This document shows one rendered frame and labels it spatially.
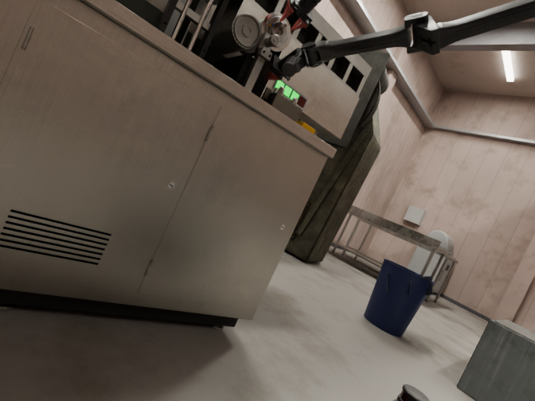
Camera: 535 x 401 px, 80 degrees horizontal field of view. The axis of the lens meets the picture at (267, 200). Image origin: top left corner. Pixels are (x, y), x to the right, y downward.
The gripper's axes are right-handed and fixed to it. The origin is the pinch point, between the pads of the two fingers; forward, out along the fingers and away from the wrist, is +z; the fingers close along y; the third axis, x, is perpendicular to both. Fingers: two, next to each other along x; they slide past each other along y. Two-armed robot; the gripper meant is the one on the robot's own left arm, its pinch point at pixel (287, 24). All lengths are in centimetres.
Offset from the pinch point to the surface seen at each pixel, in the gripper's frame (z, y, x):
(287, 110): 19.2, 18.8, -20.4
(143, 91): 19, -41, -56
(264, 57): 9.9, -3.1, -13.9
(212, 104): 14, -21, -50
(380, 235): 342, 746, 246
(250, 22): 8.6, -12.1, -1.8
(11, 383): 50, -43, -126
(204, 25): 10.1, -30.2, -22.3
